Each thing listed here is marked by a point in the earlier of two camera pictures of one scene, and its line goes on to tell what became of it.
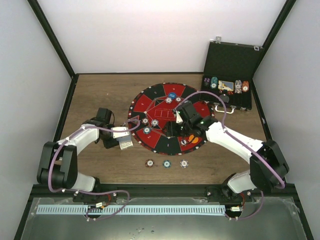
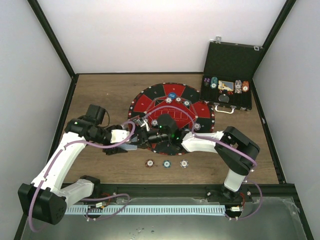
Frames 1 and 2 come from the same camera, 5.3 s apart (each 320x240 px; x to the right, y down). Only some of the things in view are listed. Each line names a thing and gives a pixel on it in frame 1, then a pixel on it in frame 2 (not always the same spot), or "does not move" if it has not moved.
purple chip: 155,122 does not move
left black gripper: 108,144 -> 111,150
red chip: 178,99 does not move
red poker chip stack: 149,163 does not move
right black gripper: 170,129 -> 143,138
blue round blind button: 172,95 does not move
